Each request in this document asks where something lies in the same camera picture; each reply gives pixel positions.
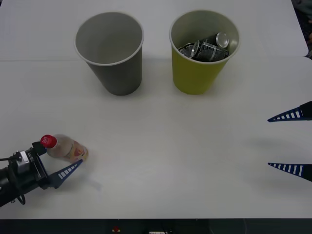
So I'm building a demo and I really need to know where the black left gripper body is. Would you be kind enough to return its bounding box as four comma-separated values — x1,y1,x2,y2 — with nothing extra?
11,154,49,195

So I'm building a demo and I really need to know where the grey plastic waste bin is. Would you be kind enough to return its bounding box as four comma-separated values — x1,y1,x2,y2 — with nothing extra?
74,11,145,97

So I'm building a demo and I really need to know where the yellow-green plastic waste bin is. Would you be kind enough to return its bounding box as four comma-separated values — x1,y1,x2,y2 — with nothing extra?
169,9,240,96

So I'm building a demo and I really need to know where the black drink can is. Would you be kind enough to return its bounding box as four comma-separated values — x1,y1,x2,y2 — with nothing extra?
203,32,231,49
191,40,230,61
177,43,195,59

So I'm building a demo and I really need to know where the red-capped small plastic bottle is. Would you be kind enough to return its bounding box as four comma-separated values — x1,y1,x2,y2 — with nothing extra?
40,134,89,163

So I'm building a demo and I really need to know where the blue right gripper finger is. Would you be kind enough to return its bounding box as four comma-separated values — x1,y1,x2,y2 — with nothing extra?
267,162,312,182
267,101,312,123

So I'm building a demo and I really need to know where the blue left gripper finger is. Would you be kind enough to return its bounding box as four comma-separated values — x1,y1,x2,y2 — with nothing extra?
47,159,84,190
32,141,47,156

